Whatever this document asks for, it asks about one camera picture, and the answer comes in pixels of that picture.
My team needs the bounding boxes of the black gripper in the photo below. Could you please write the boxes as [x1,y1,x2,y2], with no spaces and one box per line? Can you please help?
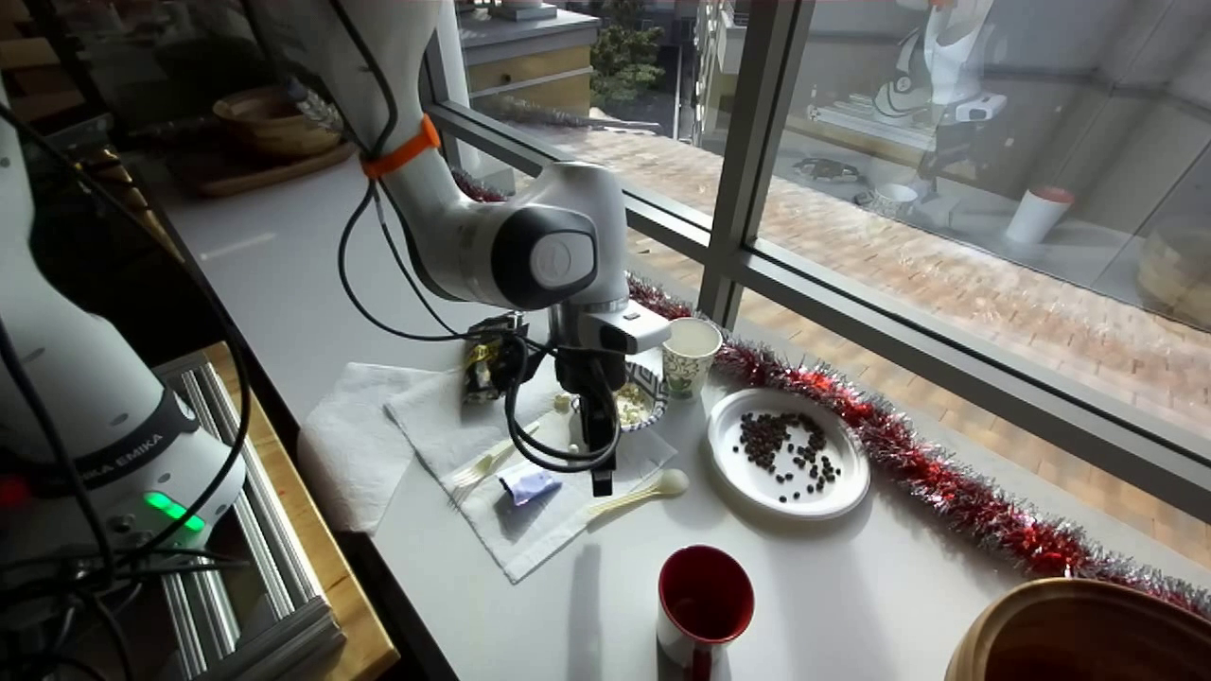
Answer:
[553,340,634,501]

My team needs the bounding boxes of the cream plastic spoon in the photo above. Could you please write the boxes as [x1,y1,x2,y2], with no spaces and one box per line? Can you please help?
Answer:
[581,465,692,531]

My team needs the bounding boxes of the blue checkered paper bowl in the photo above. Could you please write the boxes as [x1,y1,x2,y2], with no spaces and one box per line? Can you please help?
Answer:
[615,367,665,445]

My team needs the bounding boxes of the popcorn heap in bowl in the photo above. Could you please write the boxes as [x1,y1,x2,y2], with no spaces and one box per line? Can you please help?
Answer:
[618,391,657,431]

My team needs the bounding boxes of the lavender sachet packet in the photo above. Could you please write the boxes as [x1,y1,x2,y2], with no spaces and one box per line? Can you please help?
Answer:
[495,460,569,514]

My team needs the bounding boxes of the cream plastic fork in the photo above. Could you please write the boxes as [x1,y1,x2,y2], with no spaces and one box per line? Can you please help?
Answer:
[447,420,546,496]

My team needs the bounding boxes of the patterned white paper cup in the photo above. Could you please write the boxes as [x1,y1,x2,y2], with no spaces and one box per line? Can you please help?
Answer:
[654,315,728,406]

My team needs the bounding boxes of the white round plate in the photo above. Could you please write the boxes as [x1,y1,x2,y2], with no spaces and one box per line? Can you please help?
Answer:
[703,385,873,521]

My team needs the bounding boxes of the dark foil snack wrapper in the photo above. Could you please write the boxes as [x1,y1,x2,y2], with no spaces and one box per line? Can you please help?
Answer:
[457,315,533,406]

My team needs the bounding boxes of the dark coffee beans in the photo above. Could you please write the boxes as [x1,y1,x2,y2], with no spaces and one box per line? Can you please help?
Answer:
[736,409,847,507]

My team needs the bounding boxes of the red white mug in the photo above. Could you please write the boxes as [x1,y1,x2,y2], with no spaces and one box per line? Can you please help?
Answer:
[652,540,761,681]

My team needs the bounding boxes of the small white paper towel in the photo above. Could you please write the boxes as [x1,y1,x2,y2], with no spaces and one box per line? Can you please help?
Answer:
[295,359,439,536]

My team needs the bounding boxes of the red tinsel garland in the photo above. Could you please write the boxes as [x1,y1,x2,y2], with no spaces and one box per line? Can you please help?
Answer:
[449,173,1211,619]

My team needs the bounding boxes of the wooden board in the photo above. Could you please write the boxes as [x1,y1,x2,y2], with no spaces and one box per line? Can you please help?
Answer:
[202,340,405,681]

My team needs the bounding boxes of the aluminium extrusion rails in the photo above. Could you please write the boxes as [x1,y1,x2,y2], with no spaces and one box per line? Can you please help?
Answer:
[155,359,348,681]

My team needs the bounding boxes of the round wooden tray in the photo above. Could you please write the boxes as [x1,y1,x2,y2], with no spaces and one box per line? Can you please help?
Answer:
[167,130,365,200]

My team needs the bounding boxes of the wooden bowl top left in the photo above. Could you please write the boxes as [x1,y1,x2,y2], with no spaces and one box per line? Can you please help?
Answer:
[208,84,343,161]

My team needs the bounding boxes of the white bucket red rim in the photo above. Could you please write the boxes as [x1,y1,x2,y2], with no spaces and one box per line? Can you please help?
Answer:
[998,187,1079,250]

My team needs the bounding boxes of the round wooden steamer basket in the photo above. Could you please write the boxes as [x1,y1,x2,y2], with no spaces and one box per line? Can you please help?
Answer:
[943,574,1211,681]

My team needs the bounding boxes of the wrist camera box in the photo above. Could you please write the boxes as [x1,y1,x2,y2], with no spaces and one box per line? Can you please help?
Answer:
[592,300,674,359]

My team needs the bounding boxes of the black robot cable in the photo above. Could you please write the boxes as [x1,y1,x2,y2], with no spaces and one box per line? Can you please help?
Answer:
[0,0,622,681]

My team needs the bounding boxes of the grey window frame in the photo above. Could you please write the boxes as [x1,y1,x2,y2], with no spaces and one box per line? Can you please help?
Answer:
[422,0,1211,525]

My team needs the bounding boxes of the orange cable strap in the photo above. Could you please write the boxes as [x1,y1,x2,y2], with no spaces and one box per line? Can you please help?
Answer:
[361,112,447,183]

